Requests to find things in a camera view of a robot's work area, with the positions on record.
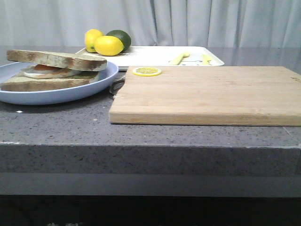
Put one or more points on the light blue round plate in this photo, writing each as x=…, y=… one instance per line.
x=107, y=77

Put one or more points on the rear yellow lemon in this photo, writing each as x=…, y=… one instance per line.
x=90, y=37

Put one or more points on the bread slice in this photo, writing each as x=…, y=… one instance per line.
x=58, y=59
x=21, y=83

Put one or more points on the cream rectangular tray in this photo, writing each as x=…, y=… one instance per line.
x=157, y=56

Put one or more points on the white curtain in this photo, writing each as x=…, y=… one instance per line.
x=206, y=23

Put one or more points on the yellow plastic knife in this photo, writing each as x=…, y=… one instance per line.
x=206, y=60

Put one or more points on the fried egg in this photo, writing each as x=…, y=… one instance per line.
x=47, y=72

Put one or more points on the yellow lemon slice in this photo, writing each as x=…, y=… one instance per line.
x=146, y=71

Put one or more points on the green lime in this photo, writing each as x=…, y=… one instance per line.
x=123, y=36

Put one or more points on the wooden cutting board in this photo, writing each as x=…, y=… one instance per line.
x=210, y=95

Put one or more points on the front yellow lemon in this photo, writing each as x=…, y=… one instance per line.
x=108, y=45

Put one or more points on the yellow plastic fork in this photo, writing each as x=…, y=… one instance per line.
x=179, y=58

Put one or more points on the metal cutting board handle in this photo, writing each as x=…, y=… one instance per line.
x=117, y=85

